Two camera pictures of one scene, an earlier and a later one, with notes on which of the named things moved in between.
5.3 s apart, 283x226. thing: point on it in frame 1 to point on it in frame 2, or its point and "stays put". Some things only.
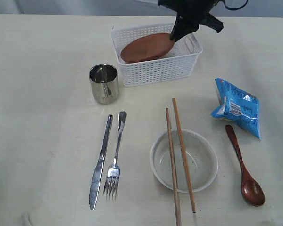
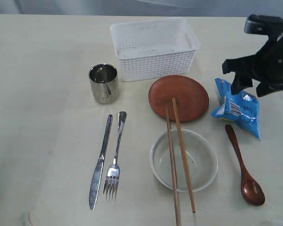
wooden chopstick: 174,100 stays put
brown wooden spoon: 251,189 stays put
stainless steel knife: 95,184 stays put
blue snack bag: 238,105 stays put
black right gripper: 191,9 to 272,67
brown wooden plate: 147,47 to 192,98
